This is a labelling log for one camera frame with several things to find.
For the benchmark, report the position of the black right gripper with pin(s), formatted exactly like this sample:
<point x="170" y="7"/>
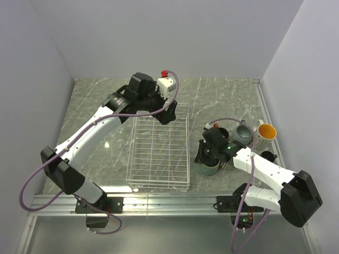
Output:
<point x="201" y="156"/>

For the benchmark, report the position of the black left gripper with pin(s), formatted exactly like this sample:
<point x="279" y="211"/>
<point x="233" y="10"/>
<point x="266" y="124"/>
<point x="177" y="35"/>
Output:
<point x="166" y="116"/>

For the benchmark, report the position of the teal glazed ceramic mug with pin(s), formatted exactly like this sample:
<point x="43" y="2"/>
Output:
<point x="207" y="170"/>

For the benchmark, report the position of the ribbed striped ceramic cup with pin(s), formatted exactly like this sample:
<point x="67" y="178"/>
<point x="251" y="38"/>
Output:
<point x="226" y="166"/>

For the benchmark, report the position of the orange ceramic mug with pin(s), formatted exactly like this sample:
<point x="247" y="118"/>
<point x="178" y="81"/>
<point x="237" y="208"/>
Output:
<point x="223" y="131"/>

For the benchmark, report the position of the pale blue ceramic mug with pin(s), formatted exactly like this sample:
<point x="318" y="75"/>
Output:
<point x="242" y="134"/>

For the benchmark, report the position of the small dark blue mug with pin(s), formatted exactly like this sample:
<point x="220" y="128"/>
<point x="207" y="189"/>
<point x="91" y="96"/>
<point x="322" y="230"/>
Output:
<point x="269" y="156"/>

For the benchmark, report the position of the floral white ceramic mug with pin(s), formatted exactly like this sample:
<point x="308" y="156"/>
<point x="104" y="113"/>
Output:
<point x="264" y="134"/>

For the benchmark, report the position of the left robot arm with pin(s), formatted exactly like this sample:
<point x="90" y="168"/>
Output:
<point x="142" y="96"/>

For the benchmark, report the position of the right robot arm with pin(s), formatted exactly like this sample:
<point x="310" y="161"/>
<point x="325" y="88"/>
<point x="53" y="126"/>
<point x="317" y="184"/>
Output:
<point x="294" y="195"/>

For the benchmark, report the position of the white wire dish rack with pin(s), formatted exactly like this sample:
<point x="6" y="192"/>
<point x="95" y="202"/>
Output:
<point x="159" y="155"/>

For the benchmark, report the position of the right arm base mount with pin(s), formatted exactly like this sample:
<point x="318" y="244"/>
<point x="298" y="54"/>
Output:
<point x="229" y="204"/>

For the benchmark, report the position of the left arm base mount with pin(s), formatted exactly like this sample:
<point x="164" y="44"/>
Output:
<point x="99" y="214"/>

